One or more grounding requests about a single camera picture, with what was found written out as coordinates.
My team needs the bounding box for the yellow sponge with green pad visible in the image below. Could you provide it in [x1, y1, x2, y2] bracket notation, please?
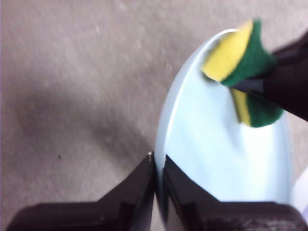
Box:
[201, 18, 284, 128]

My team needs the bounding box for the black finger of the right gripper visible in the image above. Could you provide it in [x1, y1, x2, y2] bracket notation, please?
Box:
[232, 52, 308, 122]
[270, 31, 308, 64]

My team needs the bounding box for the light blue round plate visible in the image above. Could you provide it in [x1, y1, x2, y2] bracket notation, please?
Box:
[154, 28, 295, 228]

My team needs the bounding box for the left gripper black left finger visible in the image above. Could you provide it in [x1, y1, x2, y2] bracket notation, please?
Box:
[6, 152, 155, 231]

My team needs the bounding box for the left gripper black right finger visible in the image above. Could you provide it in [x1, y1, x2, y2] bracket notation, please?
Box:
[163, 155, 308, 231]

